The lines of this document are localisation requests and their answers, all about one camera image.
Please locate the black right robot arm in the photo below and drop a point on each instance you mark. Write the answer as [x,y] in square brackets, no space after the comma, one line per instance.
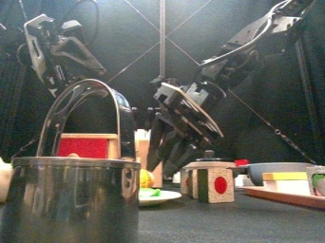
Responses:
[254,34]

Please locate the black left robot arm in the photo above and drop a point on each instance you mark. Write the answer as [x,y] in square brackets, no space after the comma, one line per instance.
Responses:
[12,38]

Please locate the wooden cube with red dot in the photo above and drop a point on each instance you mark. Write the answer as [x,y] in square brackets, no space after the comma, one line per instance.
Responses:
[218,185]
[187,183]

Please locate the yellow toy corn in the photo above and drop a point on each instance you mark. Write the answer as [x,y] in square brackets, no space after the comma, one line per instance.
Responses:
[146,178]

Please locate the white plate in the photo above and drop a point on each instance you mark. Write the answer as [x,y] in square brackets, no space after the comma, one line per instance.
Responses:
[162,196]

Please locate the green toy vegetable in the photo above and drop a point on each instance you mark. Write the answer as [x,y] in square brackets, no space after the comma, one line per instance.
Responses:
[149,192]

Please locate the small red block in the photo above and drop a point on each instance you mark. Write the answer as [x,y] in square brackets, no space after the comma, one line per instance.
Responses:
[241,162]

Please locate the wooden box with red front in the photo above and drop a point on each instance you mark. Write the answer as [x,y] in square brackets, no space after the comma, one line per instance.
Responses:
[84,147]

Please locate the diagonal brace rod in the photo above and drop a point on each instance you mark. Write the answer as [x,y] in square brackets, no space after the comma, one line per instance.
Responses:
[277,131]

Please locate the grey bowl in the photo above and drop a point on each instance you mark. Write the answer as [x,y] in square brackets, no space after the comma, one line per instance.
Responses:
[274,169]

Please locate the yellow block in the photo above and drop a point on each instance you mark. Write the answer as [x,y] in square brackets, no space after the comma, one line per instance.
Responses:
[284,176]

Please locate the white block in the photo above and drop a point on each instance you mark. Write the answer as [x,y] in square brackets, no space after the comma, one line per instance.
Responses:
[285,187]

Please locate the wooden tray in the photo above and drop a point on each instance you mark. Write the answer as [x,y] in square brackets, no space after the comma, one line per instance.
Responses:
[288,198]

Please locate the wooden cube with green dot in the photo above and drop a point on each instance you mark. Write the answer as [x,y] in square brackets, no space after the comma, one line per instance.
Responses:
[317,180]

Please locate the white rounded toy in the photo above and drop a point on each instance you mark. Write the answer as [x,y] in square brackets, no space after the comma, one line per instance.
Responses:
[4,180]

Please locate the vertical metal frame rod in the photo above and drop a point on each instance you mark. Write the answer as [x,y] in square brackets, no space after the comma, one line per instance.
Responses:
[162,38]

